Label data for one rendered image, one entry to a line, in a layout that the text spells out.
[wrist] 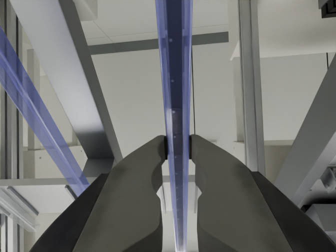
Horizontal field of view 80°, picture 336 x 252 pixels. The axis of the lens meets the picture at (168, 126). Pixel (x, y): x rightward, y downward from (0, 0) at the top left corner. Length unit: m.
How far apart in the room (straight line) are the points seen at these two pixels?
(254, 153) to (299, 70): 1.75
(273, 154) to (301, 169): 0.31
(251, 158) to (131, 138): 1.66
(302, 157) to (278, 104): 1.76
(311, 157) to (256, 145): 0.22
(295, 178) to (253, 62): 0.30
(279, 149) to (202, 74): 1.47
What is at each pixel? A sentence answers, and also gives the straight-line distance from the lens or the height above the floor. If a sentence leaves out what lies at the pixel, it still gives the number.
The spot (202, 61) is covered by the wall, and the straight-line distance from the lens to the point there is 2.10.
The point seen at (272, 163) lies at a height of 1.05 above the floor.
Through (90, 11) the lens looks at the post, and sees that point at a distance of 0.24.
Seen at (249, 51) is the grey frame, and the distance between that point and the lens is 0.58.
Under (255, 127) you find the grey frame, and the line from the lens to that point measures 0.56.
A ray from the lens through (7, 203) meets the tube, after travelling 0.33.
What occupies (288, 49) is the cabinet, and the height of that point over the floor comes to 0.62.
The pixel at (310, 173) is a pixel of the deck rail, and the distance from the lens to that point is 0.38.
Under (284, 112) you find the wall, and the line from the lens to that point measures 2.14.
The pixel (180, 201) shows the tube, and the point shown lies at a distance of 0.18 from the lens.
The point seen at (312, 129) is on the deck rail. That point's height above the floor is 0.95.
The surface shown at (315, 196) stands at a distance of 0.48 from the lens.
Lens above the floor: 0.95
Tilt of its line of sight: 2 degrees down
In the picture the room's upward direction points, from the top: 178 degrees clockwise
